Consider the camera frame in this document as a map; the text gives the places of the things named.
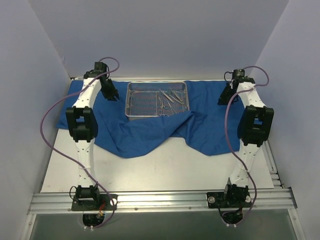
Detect steel forceps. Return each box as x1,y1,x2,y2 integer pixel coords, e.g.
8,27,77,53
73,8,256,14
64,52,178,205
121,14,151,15
158,97,168,116

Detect aluminium rail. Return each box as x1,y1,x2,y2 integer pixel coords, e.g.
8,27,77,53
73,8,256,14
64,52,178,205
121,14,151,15
27,188,297,215
263,141,285,189

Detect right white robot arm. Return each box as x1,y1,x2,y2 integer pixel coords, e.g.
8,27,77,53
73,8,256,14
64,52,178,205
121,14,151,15
217,68,274,207

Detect metal mesh instrument tray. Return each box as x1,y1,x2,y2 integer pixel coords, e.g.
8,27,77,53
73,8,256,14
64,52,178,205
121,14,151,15
125,81,190,121

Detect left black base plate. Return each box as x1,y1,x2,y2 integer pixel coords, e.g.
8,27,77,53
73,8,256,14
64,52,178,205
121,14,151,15
71,193,118,212

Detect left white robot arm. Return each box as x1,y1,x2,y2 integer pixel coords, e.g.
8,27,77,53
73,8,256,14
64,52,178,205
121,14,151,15
65,61,120,210

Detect aluminium front rail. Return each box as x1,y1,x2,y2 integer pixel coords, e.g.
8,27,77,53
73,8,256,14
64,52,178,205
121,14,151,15
27,188,297,215

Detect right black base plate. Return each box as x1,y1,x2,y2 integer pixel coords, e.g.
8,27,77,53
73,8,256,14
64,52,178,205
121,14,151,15
206,191,252,209

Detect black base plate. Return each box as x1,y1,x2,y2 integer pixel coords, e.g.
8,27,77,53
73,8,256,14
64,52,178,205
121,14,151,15
71,193,118,212
206,191,252,209

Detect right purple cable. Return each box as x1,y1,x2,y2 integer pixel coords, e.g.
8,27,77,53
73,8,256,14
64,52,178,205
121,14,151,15
219,65,270,225

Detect steel tweezers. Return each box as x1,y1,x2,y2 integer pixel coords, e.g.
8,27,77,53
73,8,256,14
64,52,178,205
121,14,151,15
161,91,174,103

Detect aluminium right side rail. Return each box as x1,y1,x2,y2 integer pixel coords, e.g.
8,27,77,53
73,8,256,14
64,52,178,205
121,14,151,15
263,141,285,189

